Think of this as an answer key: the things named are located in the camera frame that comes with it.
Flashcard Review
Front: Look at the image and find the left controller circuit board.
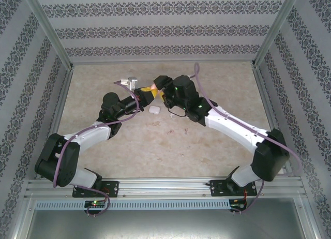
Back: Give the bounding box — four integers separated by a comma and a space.
84, 200, 107, 208

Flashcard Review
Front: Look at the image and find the controller circuit board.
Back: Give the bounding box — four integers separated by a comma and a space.
84, 200, 107, 208
229, 199, 247, 212

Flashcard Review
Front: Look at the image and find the right controller circuit board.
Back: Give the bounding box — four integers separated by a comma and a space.
229, 199, 247, 212

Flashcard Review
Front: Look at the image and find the grey metal sheet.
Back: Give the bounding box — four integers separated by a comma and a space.
11, 197, 320, 239

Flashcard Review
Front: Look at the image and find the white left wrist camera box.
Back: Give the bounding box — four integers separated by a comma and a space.
119, 76, 140, 92

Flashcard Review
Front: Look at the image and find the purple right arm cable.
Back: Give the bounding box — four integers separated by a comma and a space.
190, 62, 303, 216

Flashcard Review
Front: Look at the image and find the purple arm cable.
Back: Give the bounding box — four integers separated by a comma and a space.
53, 80, 142, 218
190, 62, 303, 216

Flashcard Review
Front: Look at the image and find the aluminium side rail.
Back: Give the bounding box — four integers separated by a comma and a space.
35, 64, 76, 180
252, 63, 295, 177

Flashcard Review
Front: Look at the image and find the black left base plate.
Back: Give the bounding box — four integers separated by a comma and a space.
72, 181, 120, 198

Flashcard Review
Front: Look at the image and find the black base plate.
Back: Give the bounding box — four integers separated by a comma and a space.
72, 181, 120, 198
209, 179, 258, 198

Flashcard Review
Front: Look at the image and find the aluminium mounting rail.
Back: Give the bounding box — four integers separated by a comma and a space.
25, 178, 303, 198

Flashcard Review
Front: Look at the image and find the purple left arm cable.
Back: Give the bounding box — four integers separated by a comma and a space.
53, 80, 142, 218

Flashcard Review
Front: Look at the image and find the aluminium frame post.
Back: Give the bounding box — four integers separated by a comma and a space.
20, 0, 74, 70
250, 0, 304, 69

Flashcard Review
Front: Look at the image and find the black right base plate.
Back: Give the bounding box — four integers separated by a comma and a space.
209, 179, 258, 198

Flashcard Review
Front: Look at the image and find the slotted grey cable duct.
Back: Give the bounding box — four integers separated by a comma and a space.
34, 199, 231, 210

